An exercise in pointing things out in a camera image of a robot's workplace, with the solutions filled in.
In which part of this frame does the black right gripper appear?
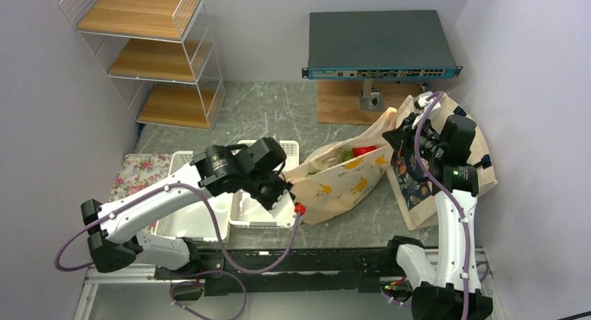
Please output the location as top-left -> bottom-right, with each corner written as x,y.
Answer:
385,113 -> 446,162

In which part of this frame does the orange plastic grocery bag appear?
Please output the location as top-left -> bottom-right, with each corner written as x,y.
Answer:
285,107 -> 397,224

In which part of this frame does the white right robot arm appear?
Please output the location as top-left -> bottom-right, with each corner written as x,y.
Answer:
383,113 -> 493,319

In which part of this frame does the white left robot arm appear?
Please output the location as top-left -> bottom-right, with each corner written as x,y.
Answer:
81,137 -> 306,278

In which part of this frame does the right white plastic basket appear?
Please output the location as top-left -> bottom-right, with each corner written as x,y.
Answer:
229,140 -> 300,228

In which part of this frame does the white plastic basket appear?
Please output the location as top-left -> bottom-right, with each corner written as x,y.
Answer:
154,151 -> 237,243
229,140 -> 300,228

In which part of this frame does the red pepper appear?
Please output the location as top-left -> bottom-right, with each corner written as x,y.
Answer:
352,145 -> 378,158

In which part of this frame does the left white plastic basket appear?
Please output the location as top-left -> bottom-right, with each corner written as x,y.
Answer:
154,151 -> 237,243

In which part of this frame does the wooden board with metal stand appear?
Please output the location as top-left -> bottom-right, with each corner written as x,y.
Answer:
317,80 -> 422,125

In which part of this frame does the floral pattern tray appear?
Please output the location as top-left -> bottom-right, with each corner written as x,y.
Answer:
108,154 -> 172,202

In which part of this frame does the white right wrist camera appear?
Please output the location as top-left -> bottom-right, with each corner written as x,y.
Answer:
412,91 -> 433,113

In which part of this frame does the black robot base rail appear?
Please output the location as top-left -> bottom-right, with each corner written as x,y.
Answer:
85,243 -> 419,296

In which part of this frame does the dark grey network switch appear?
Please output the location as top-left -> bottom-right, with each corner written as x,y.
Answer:
302,10 -> 462,82

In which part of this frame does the white wire wooden shelf rack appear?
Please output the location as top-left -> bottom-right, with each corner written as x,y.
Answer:
59,0 -> 225,130

